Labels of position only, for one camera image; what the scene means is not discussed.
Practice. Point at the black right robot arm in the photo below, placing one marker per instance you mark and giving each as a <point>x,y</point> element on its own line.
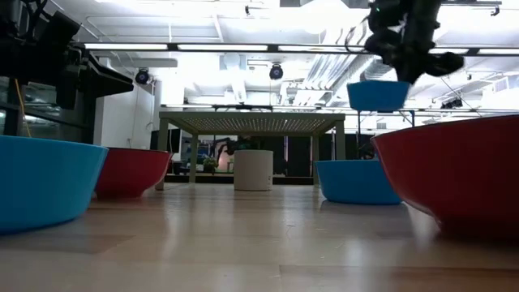
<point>383,42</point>

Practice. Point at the red floral mini bowl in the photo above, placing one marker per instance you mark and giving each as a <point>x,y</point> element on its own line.
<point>458,174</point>
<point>134,174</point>

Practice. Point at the blue mini bowl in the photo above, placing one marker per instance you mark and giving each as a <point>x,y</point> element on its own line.
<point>353,182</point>
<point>377,97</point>
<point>40,182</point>

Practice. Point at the long ceiling light bar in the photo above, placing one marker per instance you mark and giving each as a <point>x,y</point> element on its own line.
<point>223,47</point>

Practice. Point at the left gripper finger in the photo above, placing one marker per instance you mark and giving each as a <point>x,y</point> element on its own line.
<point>109,77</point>
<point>95,90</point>

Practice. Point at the black monitor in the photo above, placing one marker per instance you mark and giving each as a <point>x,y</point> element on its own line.
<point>174,141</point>

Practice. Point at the black aluminium table frame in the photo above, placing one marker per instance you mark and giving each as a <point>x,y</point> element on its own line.
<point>211,179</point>

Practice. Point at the background black robot arm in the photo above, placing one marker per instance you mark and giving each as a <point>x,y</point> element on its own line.
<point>227,147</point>

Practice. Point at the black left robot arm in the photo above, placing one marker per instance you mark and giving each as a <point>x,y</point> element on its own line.
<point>20,48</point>

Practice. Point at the white cylinder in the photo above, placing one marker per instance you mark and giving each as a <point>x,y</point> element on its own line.
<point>253,170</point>

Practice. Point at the small potted plant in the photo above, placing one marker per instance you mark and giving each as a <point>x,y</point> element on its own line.
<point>210,164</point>

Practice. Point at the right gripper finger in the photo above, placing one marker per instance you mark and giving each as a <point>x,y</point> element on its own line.
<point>408,77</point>

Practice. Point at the green perforated metal riser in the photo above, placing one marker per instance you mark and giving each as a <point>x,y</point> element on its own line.
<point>251,121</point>

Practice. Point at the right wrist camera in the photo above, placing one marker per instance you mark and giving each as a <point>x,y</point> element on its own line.
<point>446,64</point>

